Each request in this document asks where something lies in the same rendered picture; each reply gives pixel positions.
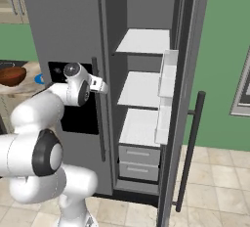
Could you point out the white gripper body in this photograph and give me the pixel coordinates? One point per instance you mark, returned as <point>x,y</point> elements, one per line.
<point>103,87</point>

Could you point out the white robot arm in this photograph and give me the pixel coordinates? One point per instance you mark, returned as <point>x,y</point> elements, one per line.
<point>31,116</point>

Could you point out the white fridge shelf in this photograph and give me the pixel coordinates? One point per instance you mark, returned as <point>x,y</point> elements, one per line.
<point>140,89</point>
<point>140,126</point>
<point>145,41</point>

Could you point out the blue plate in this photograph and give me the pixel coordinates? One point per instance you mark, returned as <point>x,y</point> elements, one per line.
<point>38,79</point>

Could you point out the white fridge door bin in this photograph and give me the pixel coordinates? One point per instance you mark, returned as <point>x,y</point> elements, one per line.
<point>169,76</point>
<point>163,121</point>

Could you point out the grey fridge door with dispenser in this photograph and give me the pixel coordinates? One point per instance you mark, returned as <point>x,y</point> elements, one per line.
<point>65,25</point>

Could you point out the grey fridge drawer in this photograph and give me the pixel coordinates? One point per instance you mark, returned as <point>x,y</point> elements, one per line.
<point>138,171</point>
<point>139,154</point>

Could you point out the grey fridge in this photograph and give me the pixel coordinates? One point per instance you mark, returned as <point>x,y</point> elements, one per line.
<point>145,7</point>

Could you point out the brown wooden bowl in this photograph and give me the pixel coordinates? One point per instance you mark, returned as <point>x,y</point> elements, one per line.
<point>11,76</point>

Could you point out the grey fridge door with bins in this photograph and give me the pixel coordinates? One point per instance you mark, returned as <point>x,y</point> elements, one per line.
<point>192,41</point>

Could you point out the black hob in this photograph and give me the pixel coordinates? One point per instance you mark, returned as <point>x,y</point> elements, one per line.
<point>9,64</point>

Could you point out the beige base cupboards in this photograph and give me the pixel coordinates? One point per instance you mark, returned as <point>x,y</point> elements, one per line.
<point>5,108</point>

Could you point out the grey framed window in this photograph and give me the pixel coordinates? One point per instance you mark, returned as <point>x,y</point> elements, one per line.
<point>238,102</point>

